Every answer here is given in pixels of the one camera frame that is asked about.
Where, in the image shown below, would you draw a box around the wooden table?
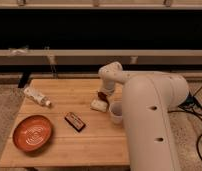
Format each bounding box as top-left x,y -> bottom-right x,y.
0,79 -> 129,168

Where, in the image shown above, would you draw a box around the white paper cup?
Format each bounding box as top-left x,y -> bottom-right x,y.
109,101 -> 123,125

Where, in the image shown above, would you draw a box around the black cables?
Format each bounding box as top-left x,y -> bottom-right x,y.
168,79 -> 202,168

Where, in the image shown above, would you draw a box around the blue power adapter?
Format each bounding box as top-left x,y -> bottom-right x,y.
179,96 -> 195,108

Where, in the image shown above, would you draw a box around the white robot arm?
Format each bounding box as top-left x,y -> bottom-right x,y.
98,62 -> 189,171

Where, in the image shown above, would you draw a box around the dark snack bar package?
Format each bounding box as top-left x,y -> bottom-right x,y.
64,112 -> 86,132

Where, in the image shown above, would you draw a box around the orange round plate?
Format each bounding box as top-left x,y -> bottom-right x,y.
12,115 -> 53,152

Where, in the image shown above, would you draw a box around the white plastic bottle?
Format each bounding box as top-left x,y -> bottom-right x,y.
24,87 -> 51,107

